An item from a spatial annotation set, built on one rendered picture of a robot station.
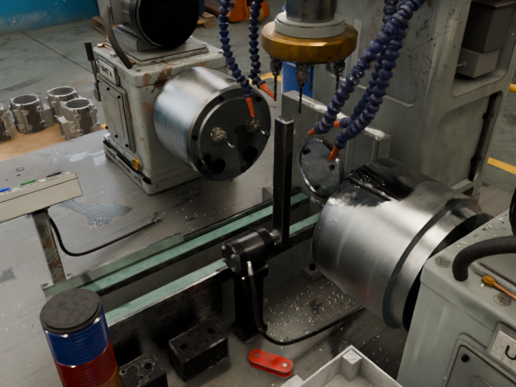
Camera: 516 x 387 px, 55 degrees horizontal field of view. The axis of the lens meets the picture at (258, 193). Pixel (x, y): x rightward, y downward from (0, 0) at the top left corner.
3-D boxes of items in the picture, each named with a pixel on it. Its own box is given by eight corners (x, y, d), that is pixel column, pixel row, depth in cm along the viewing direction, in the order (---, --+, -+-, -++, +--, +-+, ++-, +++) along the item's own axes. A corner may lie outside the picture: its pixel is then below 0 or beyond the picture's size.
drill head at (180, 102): (207, 123, 156) (203, 43, 142) (281, 170, 131) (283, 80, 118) (133, 145, 143) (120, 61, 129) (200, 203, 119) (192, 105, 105)
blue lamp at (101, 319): (97, 312, 56) (89, 283, 54) (118, 347, 52) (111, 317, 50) (43, 338, 53) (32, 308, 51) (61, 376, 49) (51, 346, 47)
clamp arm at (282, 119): (282, 235, 96) (286, 112, 82) (292, 243, 94) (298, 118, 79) (267, 242, 94) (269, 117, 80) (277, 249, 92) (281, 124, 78)
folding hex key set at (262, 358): (295, 367, 93) (296, 360, 92) (289, 381, 91) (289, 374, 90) (252, 352, 96) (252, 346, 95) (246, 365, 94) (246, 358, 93)
